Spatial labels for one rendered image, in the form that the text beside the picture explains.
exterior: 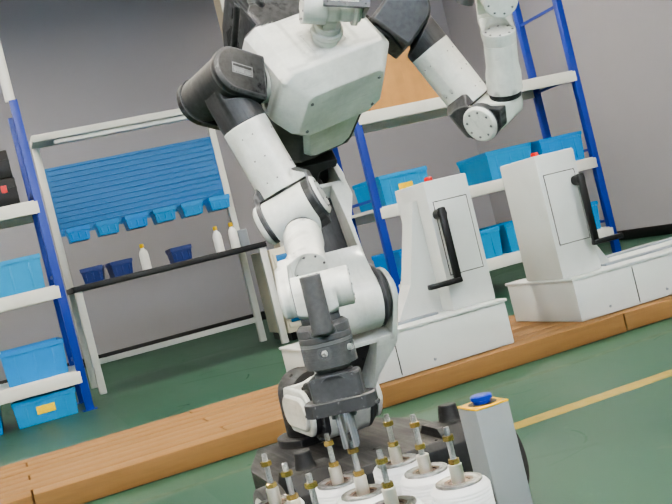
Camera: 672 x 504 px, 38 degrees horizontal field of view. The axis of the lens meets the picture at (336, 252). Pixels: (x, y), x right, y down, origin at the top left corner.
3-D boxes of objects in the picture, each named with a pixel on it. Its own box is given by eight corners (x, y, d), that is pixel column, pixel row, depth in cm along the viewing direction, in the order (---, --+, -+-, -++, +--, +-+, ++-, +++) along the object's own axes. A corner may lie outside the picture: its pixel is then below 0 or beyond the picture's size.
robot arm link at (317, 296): (299, 344, 163) (283, 278, 162) (361, 329, 163) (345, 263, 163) (298, 352, 151) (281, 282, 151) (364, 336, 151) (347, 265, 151)
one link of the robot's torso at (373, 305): (318, 355, 209) (248, 182, 228) (390, 334, 215) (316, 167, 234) (330, 324, 196) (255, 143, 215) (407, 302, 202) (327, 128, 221)
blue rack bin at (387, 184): (358, 213, 710) (351, 186, 709) (404, 203, 723) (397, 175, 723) (385, 206, 663) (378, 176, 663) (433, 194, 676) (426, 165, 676)
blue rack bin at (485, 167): (462, 189, 741) (455, 162, 741) (505, 178, 753) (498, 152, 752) (492, 180, 693) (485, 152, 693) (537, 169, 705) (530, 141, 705)
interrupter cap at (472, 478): (450, 495, 147) (449, 490, 147) (427, 488, 154) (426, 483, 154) (492, 479, 150) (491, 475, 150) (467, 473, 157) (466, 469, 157)
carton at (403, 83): (334, 127, 713) (318, 60, 712) (417, 111, 740) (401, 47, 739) (364, 112, 662) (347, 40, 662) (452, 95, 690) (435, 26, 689)
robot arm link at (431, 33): (405, 69, 208) (365, 19, 207) (436, 43, 210) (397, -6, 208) (418, 57, 197) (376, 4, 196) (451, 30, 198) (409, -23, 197)
